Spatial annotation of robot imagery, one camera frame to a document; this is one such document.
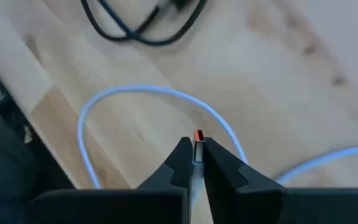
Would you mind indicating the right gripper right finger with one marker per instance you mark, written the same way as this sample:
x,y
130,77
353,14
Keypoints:
x,y
275,208

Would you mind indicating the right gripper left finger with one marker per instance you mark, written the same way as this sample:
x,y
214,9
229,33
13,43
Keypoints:
x,y
120,208

